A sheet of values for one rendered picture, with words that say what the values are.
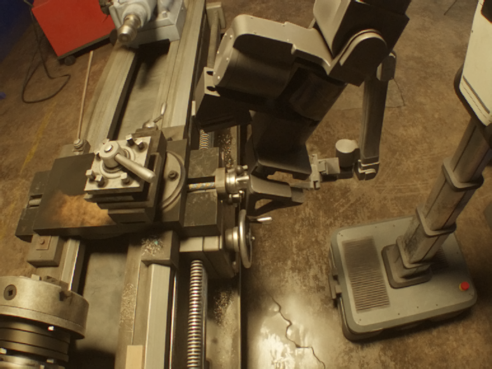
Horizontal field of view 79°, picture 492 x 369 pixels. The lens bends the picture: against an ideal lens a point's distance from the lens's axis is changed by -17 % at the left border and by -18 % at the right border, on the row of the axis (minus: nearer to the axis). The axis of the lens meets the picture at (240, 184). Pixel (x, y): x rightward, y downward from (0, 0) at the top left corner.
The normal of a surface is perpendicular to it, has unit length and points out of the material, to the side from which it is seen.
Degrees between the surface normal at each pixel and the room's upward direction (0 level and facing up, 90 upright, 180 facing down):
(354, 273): 0
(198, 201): 0
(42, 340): 54
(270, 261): 0
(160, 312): 36
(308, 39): 30
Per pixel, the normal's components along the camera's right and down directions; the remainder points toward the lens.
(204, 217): -0.15, -0.56
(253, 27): 0.29, -0.58
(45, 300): 0.61, -0.46
